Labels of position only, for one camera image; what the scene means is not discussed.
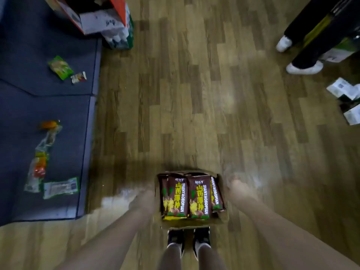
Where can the person's shoe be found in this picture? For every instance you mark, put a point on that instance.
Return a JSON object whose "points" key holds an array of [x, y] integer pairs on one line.
{"points": [[175, 239], [201, 237]]}

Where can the person's right leg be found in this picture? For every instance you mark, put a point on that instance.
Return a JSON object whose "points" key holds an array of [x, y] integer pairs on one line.
{"points": [[209, 258]]}

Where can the brown cardboard box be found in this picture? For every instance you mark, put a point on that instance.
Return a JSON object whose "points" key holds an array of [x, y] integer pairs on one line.
{"points": [[222, 219]]}

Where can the person's leg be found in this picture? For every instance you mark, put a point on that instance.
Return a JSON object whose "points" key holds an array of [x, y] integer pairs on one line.
{"points": [[171, 258], [209, 258]]}

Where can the person's left leg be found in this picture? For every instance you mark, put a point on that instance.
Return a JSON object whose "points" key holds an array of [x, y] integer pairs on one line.
{"points": [[171, 258]]}

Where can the person's right forearm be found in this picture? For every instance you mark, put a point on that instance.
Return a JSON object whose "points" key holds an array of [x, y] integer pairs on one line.
{"points": [[287, 239]]}

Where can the person's left shoe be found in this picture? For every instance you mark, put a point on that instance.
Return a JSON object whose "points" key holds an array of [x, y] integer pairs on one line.
{"points": [[175, 239]]}

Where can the person's right hand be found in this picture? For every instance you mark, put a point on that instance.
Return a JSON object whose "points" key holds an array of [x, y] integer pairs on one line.
{"points": [[242, 192]]}

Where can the green white carton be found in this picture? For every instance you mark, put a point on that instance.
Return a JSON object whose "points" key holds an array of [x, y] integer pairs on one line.
{"points": [[121, 36]]}

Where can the dark blue metal shelf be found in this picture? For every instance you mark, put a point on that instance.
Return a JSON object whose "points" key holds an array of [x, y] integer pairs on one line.
{"points": [[28, 30]]}

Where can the person's right shoe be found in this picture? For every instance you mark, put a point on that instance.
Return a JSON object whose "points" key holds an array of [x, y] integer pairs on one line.
{"points": [[201, 237]]}

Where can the red white printed carton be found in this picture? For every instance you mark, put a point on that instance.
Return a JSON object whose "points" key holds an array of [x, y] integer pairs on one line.
{"points": [[98, 22]]}

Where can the green snack pouch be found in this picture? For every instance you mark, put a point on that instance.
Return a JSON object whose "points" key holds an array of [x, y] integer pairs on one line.
{"points": [[60, 67]]}

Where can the person's left forearm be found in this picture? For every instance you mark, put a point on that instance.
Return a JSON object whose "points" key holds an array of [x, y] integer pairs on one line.
{"points": [[112, 241]]}

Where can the person's left hand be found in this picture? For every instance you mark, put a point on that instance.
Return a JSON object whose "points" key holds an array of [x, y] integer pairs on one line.
{"points": [[143, 205]]}

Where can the white green label packet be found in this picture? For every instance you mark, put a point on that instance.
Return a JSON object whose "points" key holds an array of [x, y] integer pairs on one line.
{"points": [[60, 188]]}

